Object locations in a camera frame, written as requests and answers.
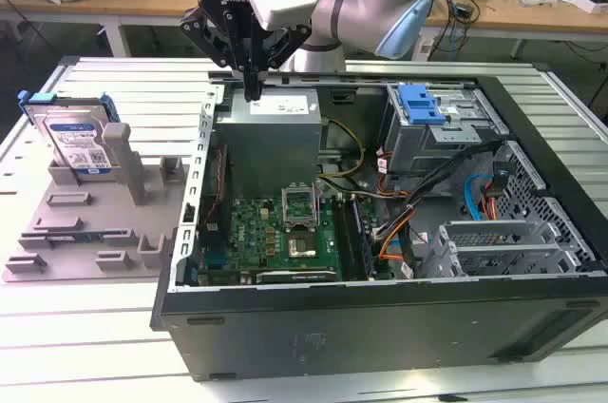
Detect yellow and black wires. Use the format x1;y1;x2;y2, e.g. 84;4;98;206
317;118;366;183

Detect blue data wire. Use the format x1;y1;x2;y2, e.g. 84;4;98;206
464;174;493;221

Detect RAM stick in rack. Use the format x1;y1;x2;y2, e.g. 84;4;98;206
47;230;104;240

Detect multicoloured wire bundle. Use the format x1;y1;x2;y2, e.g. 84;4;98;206
372;188;429;262

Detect blue plastic drive latch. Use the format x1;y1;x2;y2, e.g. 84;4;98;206
397;83;447;126

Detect black graphics card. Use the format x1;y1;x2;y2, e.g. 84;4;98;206
256;269;336;286

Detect grey plastic parts rack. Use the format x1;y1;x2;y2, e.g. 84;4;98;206
2;122;192;283

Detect black open PC case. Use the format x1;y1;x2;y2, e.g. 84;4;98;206
149;60;608;383

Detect grey power supply unit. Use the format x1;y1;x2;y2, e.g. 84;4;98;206
216;88;330;199

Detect wooden desk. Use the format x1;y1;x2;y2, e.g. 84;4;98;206
0;0;608;60

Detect green motherboard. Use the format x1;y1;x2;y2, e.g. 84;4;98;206
203;196;381;286

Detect small white box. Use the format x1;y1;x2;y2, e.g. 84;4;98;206
573;0;608;15

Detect CPU socket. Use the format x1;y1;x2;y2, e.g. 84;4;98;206
287;232;317;261

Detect RAM stick in motherboard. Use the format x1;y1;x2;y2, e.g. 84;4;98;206
350;197;377;279

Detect orange power wire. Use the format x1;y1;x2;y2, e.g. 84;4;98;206
479;160;508;221

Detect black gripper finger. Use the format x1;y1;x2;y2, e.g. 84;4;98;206
253;25;313;103
179;7;256;103

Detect hard disk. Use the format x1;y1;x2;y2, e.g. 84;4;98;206
17;91;120;177

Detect grey metal drive cage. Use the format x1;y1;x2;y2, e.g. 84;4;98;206
382;82;505;177

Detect metal socket cover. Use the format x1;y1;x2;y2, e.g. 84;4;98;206
281;186;318;232

